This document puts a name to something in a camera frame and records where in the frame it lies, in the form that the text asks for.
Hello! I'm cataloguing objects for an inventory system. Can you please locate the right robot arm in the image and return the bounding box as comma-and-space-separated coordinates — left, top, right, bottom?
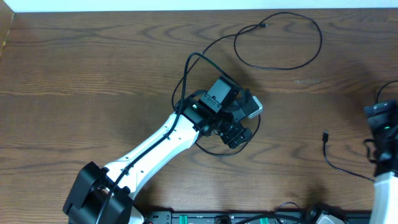
364, 100, 397, 224

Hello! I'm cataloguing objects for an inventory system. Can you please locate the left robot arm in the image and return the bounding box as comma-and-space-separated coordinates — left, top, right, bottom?
63, 77, 263, 224

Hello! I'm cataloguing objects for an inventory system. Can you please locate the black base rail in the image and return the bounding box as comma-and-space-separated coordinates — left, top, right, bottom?
144, 202, 371, 224

